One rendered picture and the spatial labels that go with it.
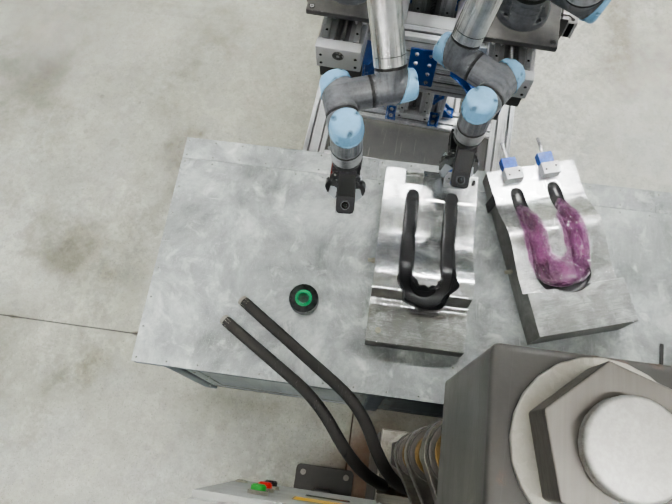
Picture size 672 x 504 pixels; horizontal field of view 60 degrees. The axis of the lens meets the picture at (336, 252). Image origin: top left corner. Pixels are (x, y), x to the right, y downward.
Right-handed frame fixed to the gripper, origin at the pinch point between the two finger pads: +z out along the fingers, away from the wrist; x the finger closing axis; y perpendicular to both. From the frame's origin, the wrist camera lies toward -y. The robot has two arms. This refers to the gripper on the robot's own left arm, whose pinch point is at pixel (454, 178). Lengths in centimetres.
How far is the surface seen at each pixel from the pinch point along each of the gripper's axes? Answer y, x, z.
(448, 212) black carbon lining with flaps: -9.5, 0.4, 2.6
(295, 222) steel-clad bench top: -14.8, 43.5, 10.7
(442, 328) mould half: -42.0, -0.8, 4.7
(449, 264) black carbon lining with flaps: -25.8, -0.5, -0.6
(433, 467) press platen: -77, 8, -63
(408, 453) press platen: -75, 9, -38
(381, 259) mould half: -27.2, 17.5, -1.7
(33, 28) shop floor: 104, 204, 91
